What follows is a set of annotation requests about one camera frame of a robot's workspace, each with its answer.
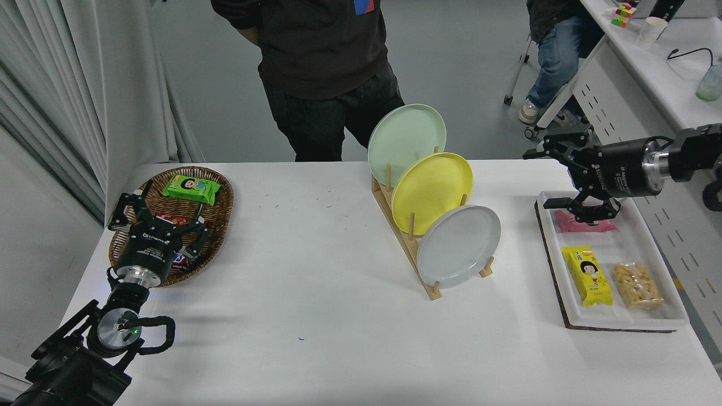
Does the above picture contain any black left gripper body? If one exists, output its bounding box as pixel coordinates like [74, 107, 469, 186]
[113, 222, 185, 281]

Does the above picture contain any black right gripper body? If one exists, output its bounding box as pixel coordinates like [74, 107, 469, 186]
[569, 138, 658, 199]

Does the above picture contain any grey plate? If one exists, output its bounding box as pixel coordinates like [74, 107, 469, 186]
[416, 205, 502, 289]

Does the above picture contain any yellow plate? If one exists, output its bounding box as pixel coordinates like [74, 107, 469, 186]
[391, 152, 474, 236]

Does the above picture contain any pale green plate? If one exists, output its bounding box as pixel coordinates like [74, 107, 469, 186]
[367, 104, 447, 187]

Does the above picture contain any wooden plate rack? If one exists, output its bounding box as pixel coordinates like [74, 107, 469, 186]
[371, 148, 495, 301]

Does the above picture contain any brown wicker basket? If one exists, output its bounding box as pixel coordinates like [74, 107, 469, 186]
[108, 165, 235, 288]

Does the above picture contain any red snack bar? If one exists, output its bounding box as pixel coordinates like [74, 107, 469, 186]
[155, 213, 204, 226]

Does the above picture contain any pink snack pack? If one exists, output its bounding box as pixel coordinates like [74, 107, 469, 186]
[554, 208, 619, 233]

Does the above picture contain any green snack pack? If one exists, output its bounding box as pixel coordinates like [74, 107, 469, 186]
[162, 174, 222, 206]

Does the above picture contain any white desk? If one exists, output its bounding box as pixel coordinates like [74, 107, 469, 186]
[525, 0, 722, 364]

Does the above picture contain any yellow snack pack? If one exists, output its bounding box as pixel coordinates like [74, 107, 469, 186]
[561, 246, 614, 308]

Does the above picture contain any white chair leg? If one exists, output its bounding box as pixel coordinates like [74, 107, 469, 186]
[504, 34, 535, 107]

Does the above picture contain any clear bag of puffed snacks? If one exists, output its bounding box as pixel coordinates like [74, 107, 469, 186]
[611, 262, 664, 311]

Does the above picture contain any seated person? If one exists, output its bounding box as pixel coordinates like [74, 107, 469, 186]
[518, 0, 607, 130]

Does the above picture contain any white tray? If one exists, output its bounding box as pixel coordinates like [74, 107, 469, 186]
[536, 190, 692, 331]

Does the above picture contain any translucent green bottle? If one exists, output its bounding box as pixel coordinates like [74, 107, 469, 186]
[695, 63, 722, 103]

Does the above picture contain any grey curtain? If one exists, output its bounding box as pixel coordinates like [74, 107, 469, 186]
[0, 0, 205, 226]

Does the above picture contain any colourful puzzle cube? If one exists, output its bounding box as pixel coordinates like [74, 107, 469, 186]
[611, 3, 638, 28]

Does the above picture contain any white paper cup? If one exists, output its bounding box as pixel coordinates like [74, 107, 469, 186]
[636, 16, 669, 47]

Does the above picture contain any black object on desk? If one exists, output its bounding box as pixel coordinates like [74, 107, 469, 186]
[649, 0, 686, 22]

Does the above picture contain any standing person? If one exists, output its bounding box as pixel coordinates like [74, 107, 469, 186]
[210, 0, 406, 162]

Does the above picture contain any black cable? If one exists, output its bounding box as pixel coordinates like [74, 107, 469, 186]
[667, 47, 715, 68]

